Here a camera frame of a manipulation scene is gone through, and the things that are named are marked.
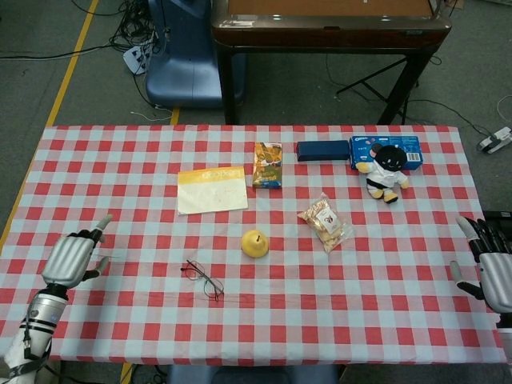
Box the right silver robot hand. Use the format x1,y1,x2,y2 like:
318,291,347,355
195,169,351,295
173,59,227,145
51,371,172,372
450,215,512,314

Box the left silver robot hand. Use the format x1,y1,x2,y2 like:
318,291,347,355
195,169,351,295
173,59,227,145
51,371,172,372
42,214,114,290

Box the black wire eyeglasses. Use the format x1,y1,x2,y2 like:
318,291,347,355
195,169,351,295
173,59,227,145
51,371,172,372
180,259,225,302

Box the dark blue case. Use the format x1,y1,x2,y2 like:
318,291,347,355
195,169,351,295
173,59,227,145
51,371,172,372
296,140,349,163

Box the white grey power strip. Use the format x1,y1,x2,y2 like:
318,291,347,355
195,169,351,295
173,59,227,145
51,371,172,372
476,126,512,154

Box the black plush toy white coat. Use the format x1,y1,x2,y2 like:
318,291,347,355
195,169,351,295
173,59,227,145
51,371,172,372
355,144,410,206

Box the yellow white envelope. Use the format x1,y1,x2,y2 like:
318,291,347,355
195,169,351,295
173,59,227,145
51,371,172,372
177,166,249,216

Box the clear bag of snacks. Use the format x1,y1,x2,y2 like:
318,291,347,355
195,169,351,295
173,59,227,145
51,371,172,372
297,192,354,254

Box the red white checkered tablecloth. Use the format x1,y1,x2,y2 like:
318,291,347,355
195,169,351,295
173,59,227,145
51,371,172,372
0,124,509,366

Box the blue Oreo cookie box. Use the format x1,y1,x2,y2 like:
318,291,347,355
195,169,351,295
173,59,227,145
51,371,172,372
349,135,424,170

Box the yellow pear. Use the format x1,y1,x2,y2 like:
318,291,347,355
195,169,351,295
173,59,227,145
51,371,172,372
240,229,270,259

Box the white power strip with plugs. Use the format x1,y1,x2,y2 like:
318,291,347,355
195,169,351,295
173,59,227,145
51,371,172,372
122,42,155,76

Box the blue chair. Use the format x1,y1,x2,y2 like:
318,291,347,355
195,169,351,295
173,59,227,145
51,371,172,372
146,0,246,110

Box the dark brown mahjong table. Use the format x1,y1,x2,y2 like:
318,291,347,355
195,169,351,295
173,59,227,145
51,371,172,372
210,0,453,126

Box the black floor cable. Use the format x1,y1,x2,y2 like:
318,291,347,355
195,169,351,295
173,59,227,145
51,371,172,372
0,42,123,62

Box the black cable bundle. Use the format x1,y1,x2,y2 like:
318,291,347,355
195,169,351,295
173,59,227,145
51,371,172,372
107,0,161,53

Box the black hanging cable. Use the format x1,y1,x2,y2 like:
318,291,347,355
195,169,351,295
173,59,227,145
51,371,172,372
159,0,172,45

